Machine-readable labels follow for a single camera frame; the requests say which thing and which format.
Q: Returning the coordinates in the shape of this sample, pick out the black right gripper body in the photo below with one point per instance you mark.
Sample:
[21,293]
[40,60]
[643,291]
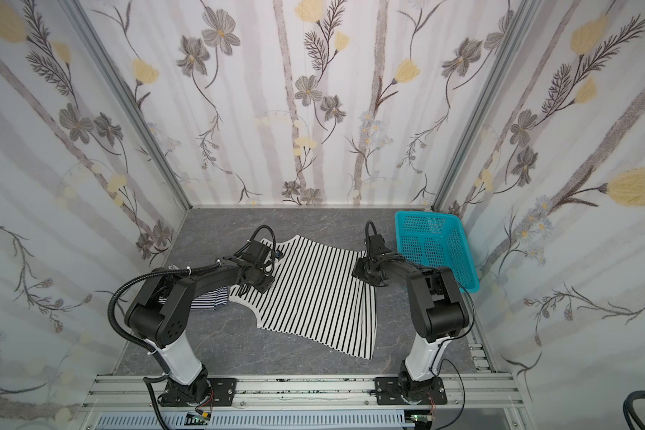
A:
[368,271]

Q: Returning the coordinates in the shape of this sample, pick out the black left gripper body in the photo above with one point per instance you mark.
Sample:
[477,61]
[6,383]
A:
[261,281]

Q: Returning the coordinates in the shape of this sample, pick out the blue white striped tank top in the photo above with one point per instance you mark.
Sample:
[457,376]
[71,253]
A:
[212,298]

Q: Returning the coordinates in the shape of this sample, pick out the black white striped tank top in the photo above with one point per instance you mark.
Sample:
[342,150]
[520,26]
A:
[315,296]

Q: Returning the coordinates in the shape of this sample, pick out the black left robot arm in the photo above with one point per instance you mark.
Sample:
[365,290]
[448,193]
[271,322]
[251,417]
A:
[152,312]

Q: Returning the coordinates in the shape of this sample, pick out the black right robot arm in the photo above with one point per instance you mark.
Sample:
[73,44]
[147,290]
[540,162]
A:
[438,311]

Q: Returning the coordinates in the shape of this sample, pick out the teal plastic basket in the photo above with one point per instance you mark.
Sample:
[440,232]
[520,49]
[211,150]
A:
[437,240]

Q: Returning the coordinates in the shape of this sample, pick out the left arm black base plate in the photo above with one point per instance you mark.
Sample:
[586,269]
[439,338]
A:
[218,392]

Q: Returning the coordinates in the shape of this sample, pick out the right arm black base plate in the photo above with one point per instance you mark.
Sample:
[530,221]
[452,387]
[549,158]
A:
[401,390]

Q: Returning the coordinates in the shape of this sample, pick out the aluminium mounting rail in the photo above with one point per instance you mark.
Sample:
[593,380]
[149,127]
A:
[357,393]

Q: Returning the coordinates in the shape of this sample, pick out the white slotted cable duct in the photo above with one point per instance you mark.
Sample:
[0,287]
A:
[298,419]

